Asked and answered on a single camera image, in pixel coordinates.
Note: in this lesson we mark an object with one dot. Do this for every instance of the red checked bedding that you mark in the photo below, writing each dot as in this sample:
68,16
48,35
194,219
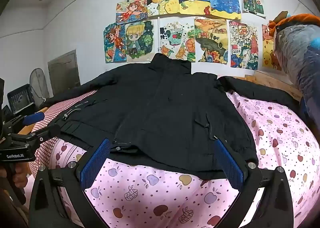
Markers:
45,145

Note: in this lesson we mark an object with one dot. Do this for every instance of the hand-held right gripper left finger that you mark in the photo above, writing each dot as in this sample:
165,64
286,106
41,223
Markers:
96,163

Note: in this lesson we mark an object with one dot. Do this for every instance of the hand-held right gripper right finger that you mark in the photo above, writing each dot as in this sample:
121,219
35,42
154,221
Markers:
228,165

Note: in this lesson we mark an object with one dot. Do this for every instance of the white wall pipe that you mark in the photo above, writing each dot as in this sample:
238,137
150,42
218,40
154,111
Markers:
159,35

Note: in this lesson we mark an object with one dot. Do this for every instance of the black plastic crate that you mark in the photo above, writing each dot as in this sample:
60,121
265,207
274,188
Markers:
20,98

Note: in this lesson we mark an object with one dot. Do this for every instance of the juice cup drawing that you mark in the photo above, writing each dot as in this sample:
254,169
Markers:
176,38

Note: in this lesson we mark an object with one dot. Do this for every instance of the blue flying girl drawing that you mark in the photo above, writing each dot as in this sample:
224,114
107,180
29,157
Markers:
114,43

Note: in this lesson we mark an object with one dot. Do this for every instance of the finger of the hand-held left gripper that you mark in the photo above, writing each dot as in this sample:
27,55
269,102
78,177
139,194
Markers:
33,118
47,132

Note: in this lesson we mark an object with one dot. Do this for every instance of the pile of clothes, orange blue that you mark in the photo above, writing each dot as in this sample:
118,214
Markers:
292,21

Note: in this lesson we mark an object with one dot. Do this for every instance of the orange-haired girl drawing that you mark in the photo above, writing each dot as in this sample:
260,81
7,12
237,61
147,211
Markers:
131,9

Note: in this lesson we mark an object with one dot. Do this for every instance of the black jacket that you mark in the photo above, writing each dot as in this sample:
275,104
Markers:
162,108

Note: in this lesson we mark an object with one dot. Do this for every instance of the plastic-wrapped bundle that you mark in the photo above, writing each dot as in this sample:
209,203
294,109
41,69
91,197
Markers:
297,55

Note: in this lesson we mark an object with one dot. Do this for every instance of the blond child drawing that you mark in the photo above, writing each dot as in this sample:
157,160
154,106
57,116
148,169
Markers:
137,40

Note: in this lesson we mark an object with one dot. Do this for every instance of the yellow landscape drawing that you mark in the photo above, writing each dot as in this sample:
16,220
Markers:
211,38

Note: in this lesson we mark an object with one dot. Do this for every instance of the yellow animal drawing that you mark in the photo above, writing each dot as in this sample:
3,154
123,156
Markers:
267,50

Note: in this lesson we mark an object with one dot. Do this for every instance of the pink apple-print bedsheet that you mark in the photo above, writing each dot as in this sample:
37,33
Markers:
275,143

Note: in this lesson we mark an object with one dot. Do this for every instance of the leaning mirror panel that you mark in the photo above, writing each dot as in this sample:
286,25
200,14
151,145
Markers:
63,70

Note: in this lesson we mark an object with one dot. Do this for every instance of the wooden bed frame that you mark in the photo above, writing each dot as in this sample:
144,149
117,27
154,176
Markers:
275,83

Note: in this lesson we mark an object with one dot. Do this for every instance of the city pattern drawing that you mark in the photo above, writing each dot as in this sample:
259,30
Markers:
243,43

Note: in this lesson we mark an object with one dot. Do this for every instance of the standing fan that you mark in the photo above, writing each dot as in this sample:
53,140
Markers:
38,81

